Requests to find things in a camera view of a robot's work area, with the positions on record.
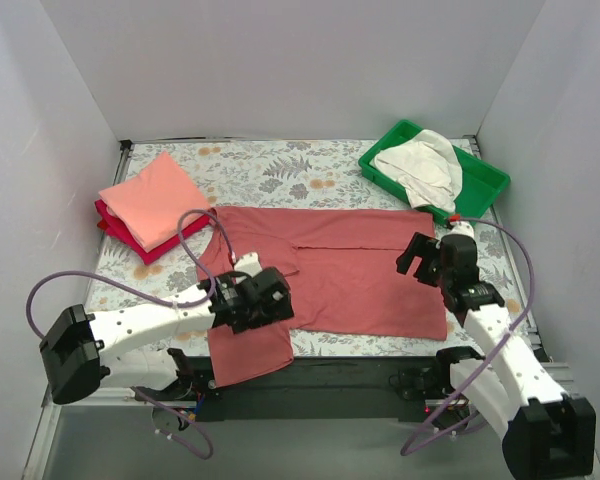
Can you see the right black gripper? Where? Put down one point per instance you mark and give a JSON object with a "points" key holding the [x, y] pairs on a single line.
{"points": [[421, 258]]}

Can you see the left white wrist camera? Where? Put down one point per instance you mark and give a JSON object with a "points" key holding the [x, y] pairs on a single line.
{"points": [[248, 264]]}

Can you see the dusty red t shirt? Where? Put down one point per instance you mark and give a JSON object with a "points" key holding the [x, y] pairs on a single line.
{"points": [[341, 269]]}

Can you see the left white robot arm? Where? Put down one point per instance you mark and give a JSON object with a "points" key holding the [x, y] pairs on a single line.
{"points": [[84, 351]]}

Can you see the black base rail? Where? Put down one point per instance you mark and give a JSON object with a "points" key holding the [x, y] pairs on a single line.
{"points": [[401, 388]]}

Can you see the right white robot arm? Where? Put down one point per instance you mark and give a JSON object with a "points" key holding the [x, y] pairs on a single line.
{"points": [[545, 432]]}

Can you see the green plastic tray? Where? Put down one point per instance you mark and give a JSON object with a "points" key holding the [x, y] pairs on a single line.
{"points": [[482, 183]]}

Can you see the white crumpled t shirt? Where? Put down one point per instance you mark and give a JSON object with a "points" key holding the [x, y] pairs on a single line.
{"points": [[426, 167]]}

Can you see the aluminium frame rail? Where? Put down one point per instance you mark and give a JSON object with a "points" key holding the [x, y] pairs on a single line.
{"points": [[561, 373]]}

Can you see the folded salmon pink t shirt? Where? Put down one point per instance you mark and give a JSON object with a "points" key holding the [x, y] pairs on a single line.
{"points": [[162, 177]]}

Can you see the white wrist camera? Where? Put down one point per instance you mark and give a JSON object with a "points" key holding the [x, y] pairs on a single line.
{"points": [[459, 226], [248, 264]]}

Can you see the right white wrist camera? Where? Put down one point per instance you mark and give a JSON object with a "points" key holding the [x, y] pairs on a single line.
{"points": [[459, 226]]}

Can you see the folded magenta t shirt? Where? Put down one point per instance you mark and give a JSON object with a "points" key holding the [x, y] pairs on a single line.
{"points": [[130, 240]]}

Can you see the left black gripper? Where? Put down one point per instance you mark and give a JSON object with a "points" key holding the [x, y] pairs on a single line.
{"points": [[276, 301]]}

